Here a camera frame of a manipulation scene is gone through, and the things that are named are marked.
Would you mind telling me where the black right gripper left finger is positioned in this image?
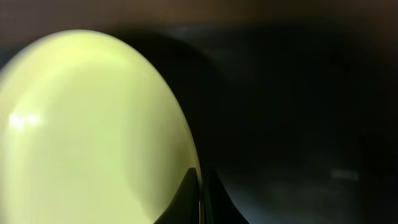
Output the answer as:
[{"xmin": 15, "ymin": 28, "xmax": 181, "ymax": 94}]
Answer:
[{"xmin": 155, "ymin": 167, "xmax": 200, "ymax": 224}]

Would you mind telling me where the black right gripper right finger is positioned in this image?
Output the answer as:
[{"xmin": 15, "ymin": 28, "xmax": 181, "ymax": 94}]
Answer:
[{"xmin": 203, "ymin": 170, "xmax": 249, "ymax": 224}]

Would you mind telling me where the yellow plate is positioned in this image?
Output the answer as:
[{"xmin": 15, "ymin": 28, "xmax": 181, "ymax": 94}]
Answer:
[{"xmin": 1, "ymin": 30, "xmax": 202, "ymax": 223}]

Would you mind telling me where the dark brown serving tray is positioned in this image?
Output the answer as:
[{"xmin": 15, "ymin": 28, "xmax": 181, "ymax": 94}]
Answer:
[{"xmin": 114, "ymin": 24, "xmax": 397, "ymax": 223}]

